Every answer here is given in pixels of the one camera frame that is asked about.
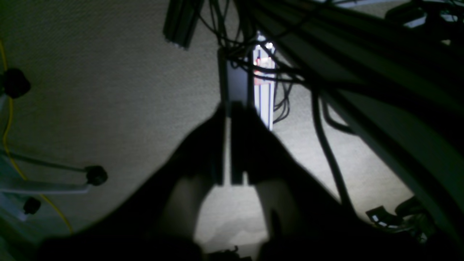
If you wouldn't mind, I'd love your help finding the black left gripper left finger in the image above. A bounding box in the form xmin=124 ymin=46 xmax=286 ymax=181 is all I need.
xmin=91 ymin=103 xmax=227 ymax=250

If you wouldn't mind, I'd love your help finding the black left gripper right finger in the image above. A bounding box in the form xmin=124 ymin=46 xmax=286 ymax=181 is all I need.
xmin=231 ymin=102 xmax=366 ymax=250

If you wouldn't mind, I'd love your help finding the black caster wheel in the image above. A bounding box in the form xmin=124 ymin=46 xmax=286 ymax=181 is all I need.
xmin=85 ymin=165 xmax=108 ymax=186

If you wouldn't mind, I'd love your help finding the white power strip on floor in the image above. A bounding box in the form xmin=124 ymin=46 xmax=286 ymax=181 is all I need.
xmin=253 ymin=34 xmax=276 ymax=131

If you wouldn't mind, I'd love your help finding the black aluminium frame leg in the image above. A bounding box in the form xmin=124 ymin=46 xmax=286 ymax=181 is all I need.
xmin=163 ymin=0 xmax=204 ymax=50

